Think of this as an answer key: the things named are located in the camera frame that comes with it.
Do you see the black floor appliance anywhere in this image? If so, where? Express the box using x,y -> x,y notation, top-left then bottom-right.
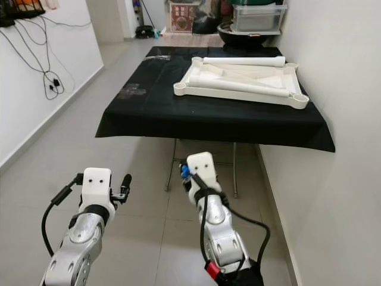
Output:
135,25 -> 155,39

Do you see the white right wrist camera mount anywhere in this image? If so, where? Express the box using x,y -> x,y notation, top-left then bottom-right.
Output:
186,152 -> 223,206

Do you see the black wall power cable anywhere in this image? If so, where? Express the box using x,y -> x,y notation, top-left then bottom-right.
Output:
0,15 -> 93,101

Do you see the clear plastic storage box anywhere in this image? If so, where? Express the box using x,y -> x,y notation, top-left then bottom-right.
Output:
231,4 -> 288,33

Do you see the shiny dark metal pan lid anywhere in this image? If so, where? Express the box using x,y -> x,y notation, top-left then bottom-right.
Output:
193,3 -> 228,35

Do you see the green plastic lid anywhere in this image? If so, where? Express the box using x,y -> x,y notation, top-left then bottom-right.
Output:
226,0 -> 285,7

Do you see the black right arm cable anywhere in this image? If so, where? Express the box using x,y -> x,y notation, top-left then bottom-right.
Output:
190,173 -> 271,278

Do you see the black wire basket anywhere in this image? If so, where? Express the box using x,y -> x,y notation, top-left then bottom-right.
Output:
9,0 -> 46,18

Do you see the metal folding table frame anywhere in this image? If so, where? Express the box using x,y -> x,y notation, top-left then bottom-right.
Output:
165,138 -> 239,198

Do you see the black wok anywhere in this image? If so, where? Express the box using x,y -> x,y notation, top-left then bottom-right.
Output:
217,23 -> 282,49

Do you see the white plastic children table top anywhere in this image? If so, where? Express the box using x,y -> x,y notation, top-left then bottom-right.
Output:
173,57 -> 310,110

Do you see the red printed carton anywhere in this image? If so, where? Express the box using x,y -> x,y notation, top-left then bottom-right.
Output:
168,2 -> 196,34

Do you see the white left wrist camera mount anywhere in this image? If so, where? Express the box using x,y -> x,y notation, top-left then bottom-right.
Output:
80,167 -> 114,214

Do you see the beige woven cloth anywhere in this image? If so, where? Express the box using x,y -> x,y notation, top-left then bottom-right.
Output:
160,31 -> 222,48

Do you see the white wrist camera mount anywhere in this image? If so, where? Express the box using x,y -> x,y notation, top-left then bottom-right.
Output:
186,152 -> 223,206
80,167 -> 114,214

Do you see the clear tape cross patch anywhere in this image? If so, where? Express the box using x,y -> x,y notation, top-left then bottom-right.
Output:
118,85 -> 147,100

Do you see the black tablecloth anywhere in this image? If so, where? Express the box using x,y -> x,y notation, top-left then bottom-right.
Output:
95,46 -> 336,153

